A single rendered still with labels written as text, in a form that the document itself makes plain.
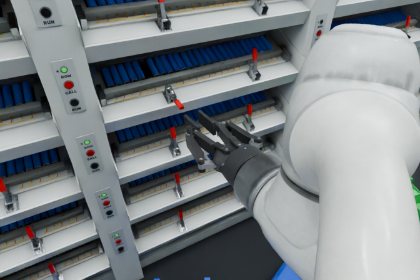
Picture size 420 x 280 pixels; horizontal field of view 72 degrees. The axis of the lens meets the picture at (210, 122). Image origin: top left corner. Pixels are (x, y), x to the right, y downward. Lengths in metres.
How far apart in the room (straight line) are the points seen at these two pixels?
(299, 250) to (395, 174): 0.18
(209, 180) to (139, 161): 0.30
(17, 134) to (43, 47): 0.22
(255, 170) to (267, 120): 0.63
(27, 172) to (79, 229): 0.24
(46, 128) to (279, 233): 0.57
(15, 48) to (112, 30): 0.18
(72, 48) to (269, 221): 0.49
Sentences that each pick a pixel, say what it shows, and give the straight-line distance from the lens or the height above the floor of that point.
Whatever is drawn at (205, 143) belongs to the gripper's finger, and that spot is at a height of 0.79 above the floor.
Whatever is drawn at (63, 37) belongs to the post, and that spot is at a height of 0.95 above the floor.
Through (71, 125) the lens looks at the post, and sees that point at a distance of 0.73.
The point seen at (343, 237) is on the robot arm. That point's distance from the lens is 0.18.
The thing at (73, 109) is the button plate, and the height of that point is 0.79.
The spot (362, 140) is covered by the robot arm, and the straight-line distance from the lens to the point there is 0.22.
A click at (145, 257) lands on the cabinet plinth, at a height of 0.05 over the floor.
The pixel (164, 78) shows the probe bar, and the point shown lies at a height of 0.78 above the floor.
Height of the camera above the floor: 1.14
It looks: 36 degrees down
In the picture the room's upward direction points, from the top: straight up
